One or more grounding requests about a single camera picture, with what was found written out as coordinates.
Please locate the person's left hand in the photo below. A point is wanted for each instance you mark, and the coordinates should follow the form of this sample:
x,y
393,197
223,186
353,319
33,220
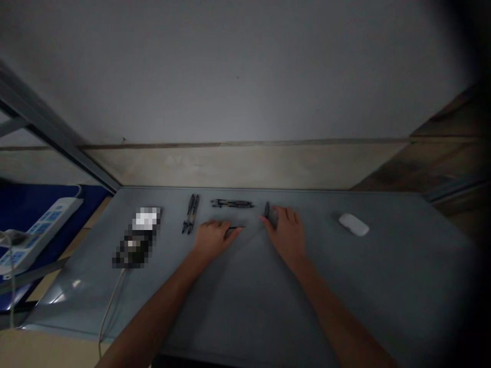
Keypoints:
x,y
213,237

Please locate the person's right hand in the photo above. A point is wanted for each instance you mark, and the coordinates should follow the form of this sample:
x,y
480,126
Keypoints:
x,y
288,235

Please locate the black pen barrel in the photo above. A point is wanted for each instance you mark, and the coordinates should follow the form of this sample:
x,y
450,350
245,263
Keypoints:
x,y
267,210

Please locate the black pen with clip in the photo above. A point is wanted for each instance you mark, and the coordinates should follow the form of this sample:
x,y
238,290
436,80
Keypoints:
x,y
232,204

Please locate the white computer mouse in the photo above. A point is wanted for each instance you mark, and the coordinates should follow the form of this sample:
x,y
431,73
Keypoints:
x,y
353,224

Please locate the grey table mat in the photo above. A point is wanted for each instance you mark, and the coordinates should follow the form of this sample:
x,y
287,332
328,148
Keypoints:
x,y
249,299

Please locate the black device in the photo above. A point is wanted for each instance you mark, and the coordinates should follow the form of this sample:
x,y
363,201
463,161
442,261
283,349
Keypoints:
x,y
132,251

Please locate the white power strip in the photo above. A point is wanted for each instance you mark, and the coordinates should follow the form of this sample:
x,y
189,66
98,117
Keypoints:
x,y
42,230

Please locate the blue cloth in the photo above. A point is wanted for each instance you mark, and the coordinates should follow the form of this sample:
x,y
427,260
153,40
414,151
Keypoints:
x,y
23,203

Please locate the grey metal frame rail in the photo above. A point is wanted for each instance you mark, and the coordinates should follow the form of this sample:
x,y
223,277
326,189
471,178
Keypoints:
x,y
456,188

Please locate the grey metal frame post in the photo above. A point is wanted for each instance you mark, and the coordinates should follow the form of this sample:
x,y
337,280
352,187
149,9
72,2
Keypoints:
x,y
61,134

